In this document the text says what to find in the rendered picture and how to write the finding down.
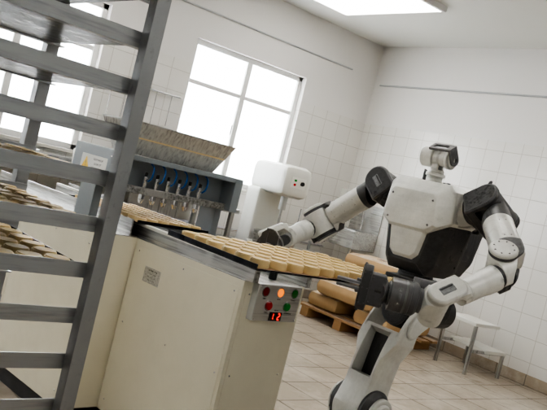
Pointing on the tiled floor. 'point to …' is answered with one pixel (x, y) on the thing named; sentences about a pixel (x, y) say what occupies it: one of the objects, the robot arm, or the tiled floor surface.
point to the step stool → (472, 342)
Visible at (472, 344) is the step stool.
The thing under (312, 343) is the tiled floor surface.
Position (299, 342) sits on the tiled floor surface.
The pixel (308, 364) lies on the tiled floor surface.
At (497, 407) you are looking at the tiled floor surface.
